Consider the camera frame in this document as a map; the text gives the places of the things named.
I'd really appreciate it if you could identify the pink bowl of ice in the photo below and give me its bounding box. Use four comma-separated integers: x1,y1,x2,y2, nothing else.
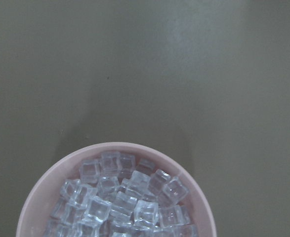
16,142,217,237

